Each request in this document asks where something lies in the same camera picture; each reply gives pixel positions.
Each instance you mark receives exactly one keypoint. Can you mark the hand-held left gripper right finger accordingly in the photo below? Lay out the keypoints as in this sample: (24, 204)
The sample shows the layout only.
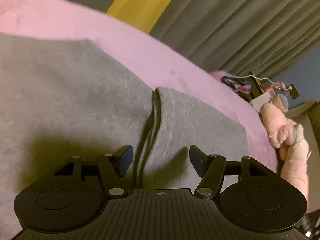
(197, 162)

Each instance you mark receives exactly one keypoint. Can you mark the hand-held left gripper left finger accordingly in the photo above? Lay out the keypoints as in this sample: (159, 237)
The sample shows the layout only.
(125, 161)

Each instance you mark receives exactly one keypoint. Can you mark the grey sweat pants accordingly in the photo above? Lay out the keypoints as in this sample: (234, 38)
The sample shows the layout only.
(75, 100)

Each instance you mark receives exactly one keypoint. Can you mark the pink plush toy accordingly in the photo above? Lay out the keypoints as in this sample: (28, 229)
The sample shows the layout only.
(280, 122)

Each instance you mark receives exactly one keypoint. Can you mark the pink blanket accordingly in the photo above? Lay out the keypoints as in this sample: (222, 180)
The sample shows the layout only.
(120, 40)

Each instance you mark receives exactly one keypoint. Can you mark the grey curtain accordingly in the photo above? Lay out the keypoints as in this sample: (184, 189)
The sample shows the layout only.
(237, 22)

